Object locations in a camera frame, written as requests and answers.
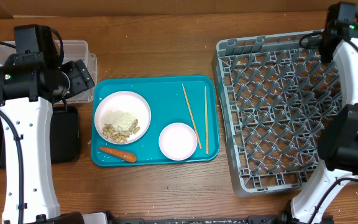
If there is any pink bowl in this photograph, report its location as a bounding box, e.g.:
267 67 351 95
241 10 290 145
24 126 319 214
158 123 198 161

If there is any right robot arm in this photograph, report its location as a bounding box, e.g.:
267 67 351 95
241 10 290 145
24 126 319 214
276 2 358 223

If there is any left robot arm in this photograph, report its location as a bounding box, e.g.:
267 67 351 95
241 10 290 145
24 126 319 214
0 24 95 223

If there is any clear plastic waste bin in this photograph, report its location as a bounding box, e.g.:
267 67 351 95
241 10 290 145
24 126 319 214
0 40 98 103

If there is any grey dishwasher rack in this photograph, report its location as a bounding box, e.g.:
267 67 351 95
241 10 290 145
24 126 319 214
213 30 342 197

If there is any white round plate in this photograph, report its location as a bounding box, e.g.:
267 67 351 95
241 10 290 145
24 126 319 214
94 91 152 145

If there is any black plastic tray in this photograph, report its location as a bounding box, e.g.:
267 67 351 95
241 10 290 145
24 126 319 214
0 106 80 169

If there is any pile of white rice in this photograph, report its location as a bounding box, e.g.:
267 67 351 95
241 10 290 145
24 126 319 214
100 110 137 131

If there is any pile of peanuts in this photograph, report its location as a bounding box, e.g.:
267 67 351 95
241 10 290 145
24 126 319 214
102 119 140 143

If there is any teal serving tray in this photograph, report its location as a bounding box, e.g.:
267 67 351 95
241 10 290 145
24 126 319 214
91 75 220 167

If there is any orange carrot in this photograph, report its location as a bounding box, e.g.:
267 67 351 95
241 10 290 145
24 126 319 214
99 146 137 163

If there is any left wooden chopstick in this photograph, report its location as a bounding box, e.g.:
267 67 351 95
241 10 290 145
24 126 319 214
181 83 202 149

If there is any wooden chopstick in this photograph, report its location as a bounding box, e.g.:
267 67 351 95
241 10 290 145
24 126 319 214
204 86 209 155
181 83 202 149

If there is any right wooden chopstick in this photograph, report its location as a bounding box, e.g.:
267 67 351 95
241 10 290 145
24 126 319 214
204 86 209 155

